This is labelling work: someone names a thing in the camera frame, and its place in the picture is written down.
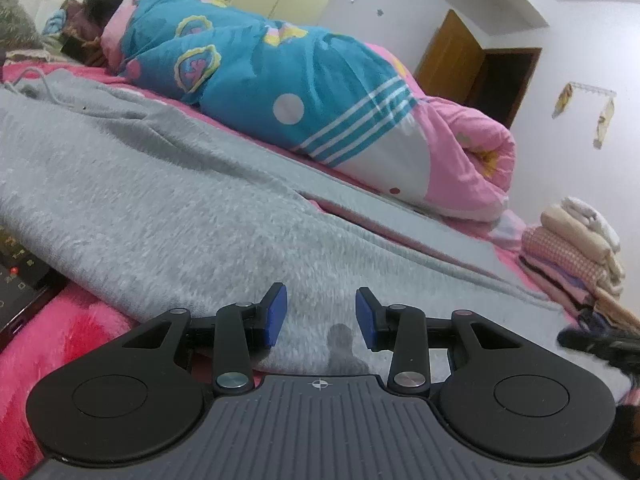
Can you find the patterned pillow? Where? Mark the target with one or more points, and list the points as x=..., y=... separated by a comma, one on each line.
x=17, y=29

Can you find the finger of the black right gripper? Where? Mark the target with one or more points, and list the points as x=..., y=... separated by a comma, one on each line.
x=621, y=352

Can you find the stack of folded clothes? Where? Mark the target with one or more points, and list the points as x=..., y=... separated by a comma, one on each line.
x=572, y=255

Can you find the hot pink bed blanket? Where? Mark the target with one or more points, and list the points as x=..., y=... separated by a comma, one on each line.
x=60, y=349

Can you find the grey sweatshirt garment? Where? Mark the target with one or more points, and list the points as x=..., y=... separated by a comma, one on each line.
x=200, y=209

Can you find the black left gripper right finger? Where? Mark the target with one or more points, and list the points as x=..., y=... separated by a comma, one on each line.
x=498, y=392

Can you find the sleeping person's head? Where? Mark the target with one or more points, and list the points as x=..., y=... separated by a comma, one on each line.
x=76, y=29

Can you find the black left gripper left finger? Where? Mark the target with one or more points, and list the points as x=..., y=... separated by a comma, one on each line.
x=145, y=390

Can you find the black electronic device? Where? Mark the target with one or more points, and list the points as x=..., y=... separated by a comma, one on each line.
x=27, y=285

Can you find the wall hook rack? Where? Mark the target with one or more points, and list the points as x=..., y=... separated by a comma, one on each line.
x=594, y=102

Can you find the blue and pink quilt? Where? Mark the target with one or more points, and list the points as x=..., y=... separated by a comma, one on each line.
x=345, y=105

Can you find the brown wooden door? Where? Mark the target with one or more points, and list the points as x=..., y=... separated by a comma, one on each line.
x=494, y=81

